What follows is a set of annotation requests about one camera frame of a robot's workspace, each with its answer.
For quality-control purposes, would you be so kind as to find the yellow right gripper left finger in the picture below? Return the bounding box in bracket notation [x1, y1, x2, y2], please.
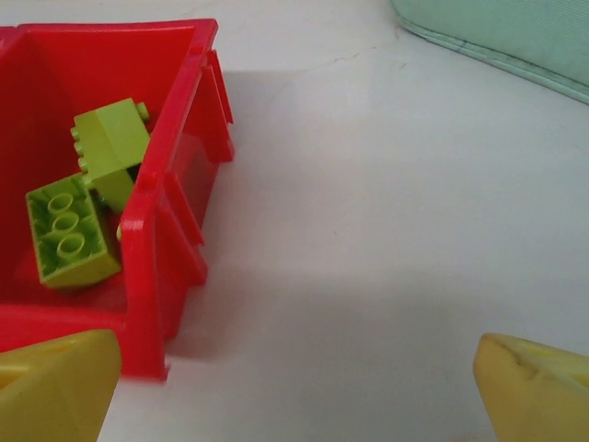
[0, 328, 123, 442]

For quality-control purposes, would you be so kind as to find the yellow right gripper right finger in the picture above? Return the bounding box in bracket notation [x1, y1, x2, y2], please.
[472, 332, 589, 442]

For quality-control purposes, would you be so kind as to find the long green lego brick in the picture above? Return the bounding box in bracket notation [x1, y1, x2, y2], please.
[70, 99, 153, 185]
[25, 177, 121, 290]

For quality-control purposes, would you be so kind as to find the red plastic bin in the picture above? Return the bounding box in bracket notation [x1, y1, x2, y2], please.
[0, 26, 19, 59]
[0, 17, 237, 384]

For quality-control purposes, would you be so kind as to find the mint green fabric bag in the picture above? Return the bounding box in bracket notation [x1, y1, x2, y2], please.
[389, 0, 589, 106]

